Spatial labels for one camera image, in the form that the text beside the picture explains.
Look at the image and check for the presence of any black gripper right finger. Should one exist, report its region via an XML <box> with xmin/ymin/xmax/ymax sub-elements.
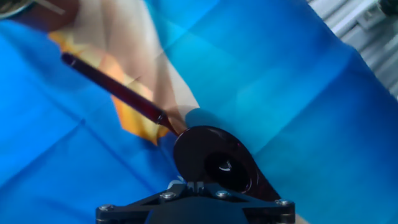
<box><xmin>214</xmin><ymin>186</ymin><xmax>296</xmax><ymax>224</ymax></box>

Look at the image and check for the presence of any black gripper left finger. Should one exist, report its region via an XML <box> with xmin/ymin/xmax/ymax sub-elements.
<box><xmin>96</xmin><ymin>183</ymin><xmax>189</xmax><ymax>224</ymax></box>

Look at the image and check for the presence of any blue cloth with orange print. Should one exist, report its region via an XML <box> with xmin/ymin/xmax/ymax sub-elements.
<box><xmin>0</xmin><ymin>0</ymin><xmax>398</xmax><ymax>224</ymax></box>

